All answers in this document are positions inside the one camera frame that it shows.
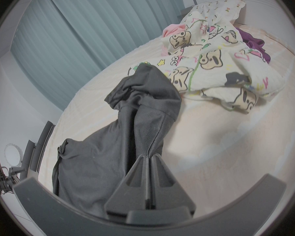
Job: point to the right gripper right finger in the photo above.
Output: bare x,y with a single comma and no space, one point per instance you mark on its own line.
164,188

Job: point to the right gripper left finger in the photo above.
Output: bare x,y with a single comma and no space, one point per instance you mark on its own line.
135,188

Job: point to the black T-shirt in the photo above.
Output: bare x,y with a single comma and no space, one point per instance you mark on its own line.
100,156

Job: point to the bed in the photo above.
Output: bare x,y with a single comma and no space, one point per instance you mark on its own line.
211,144

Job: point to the white printed pyjama top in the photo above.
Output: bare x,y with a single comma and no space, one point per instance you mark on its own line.
211,58

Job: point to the blue-green curtain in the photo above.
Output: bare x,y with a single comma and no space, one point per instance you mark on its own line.
113,21
51,58

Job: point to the pink garment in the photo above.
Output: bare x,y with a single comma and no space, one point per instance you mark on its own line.
173,29

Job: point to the purple garment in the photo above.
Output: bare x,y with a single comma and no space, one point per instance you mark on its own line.
255,44

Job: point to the grey bedside table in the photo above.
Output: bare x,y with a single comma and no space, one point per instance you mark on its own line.
185,12

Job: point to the white printed pillow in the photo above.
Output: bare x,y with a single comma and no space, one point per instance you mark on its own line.
218,7

